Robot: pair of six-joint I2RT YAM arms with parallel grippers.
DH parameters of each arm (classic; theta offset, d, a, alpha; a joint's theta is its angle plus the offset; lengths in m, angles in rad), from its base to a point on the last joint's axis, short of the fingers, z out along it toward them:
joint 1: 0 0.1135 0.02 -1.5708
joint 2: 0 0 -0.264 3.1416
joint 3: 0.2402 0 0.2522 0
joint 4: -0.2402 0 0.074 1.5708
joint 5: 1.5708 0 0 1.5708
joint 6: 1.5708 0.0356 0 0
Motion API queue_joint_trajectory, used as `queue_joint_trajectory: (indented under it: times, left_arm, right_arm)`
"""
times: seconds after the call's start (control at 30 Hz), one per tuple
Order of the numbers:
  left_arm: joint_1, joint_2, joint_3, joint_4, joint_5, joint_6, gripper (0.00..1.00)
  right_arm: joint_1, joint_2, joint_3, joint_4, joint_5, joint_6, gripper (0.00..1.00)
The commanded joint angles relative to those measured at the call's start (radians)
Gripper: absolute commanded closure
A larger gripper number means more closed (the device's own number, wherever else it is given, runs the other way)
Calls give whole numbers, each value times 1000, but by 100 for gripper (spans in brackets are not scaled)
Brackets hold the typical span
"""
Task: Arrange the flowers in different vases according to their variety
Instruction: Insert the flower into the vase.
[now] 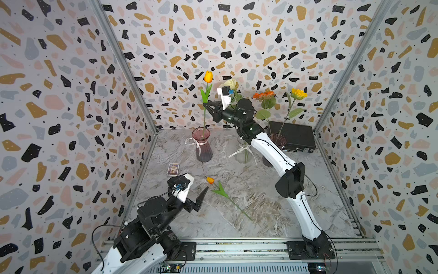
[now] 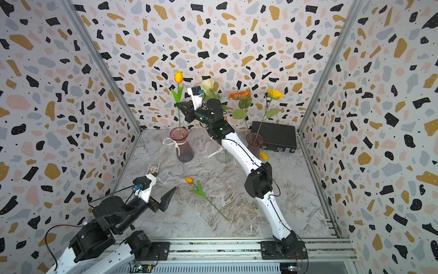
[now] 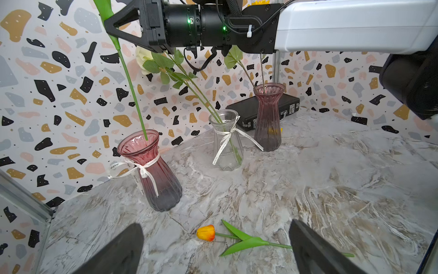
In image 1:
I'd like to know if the playing card box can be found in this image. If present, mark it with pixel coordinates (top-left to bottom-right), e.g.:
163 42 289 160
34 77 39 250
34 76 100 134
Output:
167 163 180 177

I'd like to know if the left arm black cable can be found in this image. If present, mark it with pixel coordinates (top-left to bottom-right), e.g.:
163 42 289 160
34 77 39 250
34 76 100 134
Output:
91 184 179 271

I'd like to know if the orange gerbera flower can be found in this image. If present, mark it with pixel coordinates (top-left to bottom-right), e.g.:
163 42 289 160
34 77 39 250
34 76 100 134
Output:
252 91 276 134

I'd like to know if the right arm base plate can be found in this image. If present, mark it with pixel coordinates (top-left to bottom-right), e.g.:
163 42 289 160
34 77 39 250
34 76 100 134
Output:
286 241 336 260

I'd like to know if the red glass vase with ribbon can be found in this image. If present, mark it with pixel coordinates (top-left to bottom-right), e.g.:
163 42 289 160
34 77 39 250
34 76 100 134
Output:
185 127 213 163

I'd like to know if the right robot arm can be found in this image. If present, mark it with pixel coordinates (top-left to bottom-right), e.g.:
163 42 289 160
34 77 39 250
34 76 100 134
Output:
203 99 336 259

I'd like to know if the clear glass vase with ribbon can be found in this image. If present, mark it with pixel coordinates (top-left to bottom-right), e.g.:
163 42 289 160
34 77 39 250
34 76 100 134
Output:
228 137 257 165

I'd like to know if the black case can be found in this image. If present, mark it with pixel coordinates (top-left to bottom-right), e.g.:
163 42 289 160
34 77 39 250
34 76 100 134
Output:
268 122 316 153

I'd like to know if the aluminium front rail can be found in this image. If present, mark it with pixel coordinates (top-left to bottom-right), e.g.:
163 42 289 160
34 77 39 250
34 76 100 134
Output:
95 237 391 274

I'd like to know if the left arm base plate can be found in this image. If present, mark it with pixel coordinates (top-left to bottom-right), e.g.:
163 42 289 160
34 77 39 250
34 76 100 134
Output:
159 242 197 261

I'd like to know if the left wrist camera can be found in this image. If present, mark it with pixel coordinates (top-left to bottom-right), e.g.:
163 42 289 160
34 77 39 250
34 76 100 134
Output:
167 173 194 203

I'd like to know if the orange tulip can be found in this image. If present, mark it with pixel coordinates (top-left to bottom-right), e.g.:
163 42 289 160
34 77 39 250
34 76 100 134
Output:
200 71 213 137
206 177 253 221

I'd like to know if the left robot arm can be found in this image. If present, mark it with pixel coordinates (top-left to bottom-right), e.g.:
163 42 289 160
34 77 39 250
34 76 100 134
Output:
93 188 208 274

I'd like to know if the yellow sunflower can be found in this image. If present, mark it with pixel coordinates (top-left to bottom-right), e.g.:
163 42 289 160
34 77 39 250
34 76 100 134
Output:
279 89 308 135

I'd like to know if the white rose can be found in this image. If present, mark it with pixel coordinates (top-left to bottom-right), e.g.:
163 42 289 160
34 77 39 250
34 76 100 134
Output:
222 78 239 102

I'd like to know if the purple glass vase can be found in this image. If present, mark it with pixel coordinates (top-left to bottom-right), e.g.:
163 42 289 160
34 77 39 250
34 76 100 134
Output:
262 133 287 168

